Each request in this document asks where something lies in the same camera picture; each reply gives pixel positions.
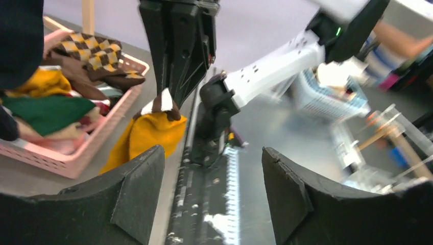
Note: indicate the brown yellow argyle sock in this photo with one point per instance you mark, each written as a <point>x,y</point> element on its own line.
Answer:
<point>90,63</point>

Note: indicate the wooden clothes rack frame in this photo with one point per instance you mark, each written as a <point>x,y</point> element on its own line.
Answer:
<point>80,13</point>

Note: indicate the green sock in basket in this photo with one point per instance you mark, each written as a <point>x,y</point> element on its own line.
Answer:
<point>49,114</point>

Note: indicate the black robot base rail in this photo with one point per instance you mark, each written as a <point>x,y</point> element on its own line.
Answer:
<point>206,205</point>

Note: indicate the pink sock in basket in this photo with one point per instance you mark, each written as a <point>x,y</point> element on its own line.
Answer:
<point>65,141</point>

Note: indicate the black sock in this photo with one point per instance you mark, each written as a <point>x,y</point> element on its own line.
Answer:
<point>22,40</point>

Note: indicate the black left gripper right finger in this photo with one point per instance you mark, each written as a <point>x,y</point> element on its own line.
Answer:
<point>308,208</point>

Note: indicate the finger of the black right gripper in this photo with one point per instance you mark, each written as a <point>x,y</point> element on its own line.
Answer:
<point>182,42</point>

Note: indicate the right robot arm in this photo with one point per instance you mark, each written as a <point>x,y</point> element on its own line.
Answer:
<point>336,33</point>

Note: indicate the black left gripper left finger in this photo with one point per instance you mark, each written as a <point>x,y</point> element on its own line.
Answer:
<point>117,207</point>

